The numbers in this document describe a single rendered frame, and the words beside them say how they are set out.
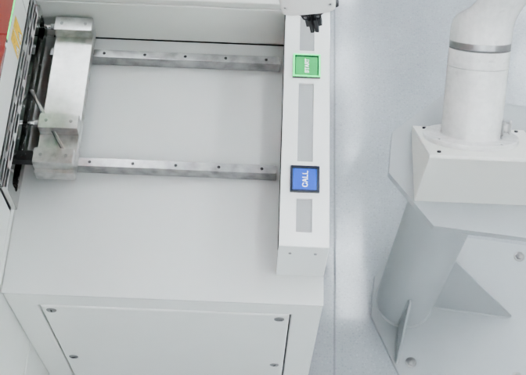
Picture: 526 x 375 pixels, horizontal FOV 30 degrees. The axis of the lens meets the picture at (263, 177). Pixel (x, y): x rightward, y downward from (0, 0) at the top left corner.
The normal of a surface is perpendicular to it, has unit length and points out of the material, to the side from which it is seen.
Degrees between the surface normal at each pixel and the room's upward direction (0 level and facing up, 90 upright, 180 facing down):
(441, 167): 90
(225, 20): 90
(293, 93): 0
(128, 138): 0
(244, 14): 90
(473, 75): 47
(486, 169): 90
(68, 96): 0
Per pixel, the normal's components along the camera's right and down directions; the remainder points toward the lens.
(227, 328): -0.04, 0.88
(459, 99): -0.67, 0.18
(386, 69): 0.02, -0.47
